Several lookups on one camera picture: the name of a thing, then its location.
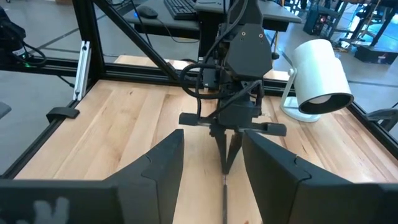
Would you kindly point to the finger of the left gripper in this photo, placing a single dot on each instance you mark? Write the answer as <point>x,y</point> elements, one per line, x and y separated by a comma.
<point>235,146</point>
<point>221,146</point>

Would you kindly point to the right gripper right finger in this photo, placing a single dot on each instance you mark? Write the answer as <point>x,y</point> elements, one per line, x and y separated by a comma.
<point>280,193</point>

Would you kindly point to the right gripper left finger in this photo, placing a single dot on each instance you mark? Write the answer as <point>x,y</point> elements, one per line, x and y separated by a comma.
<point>155,186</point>

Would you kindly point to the black paintbrush pale tip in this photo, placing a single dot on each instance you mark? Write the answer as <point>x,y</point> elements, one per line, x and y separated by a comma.
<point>224,202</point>

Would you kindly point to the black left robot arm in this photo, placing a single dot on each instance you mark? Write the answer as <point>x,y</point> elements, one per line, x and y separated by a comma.
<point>248,53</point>

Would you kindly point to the white spot lamp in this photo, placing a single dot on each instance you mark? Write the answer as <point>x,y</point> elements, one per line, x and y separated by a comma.
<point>317,71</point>

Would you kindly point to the black keyboard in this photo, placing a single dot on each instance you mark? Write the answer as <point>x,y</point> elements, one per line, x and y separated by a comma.
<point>180,9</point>

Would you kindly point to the black computer mouse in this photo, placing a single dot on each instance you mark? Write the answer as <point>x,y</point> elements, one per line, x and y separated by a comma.
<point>146,12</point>

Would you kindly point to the dark grey desk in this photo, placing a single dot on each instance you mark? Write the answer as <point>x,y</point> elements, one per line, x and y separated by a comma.
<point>280,15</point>

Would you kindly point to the black computer tower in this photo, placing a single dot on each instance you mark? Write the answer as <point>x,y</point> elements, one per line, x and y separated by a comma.
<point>315,20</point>

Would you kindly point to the black floor box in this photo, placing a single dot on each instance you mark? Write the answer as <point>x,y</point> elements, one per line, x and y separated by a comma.
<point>376,55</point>

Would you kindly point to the black device green light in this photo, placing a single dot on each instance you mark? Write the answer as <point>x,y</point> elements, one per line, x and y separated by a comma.
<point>12,40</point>

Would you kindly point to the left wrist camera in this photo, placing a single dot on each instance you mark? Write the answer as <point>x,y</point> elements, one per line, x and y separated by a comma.
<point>237,112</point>

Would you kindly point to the silver aluminium bracket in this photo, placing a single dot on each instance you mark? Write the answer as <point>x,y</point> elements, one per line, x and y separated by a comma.
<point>82,71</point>

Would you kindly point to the black aluminium rig frame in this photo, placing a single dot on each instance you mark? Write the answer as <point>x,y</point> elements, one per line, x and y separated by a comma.
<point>90,31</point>

